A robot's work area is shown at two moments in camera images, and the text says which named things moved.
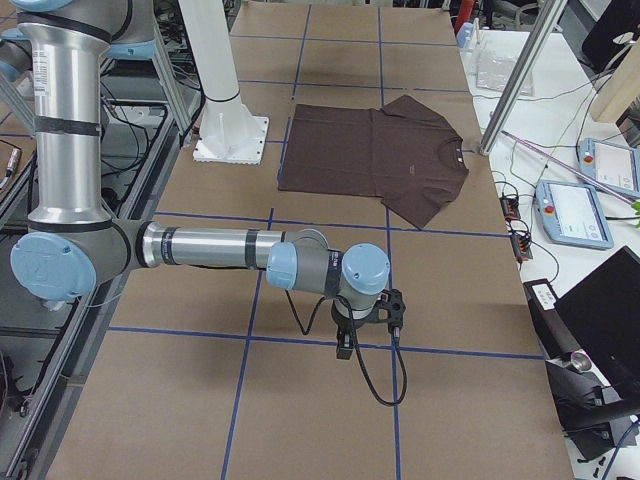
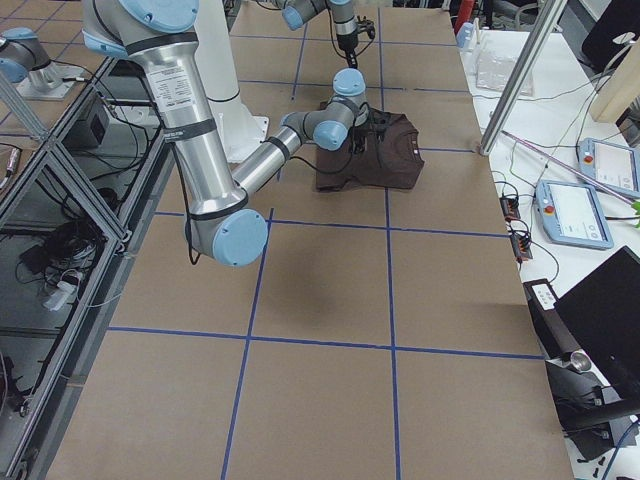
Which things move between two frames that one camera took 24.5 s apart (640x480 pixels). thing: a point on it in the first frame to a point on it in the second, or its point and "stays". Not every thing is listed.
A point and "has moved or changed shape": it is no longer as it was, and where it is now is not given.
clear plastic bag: (494, 73) stays
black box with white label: (556, 335) stays
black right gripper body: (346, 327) to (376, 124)
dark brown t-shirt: (404, 153) has moved or changed shape
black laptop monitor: (602, 314) stays
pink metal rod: (573, 166) stays
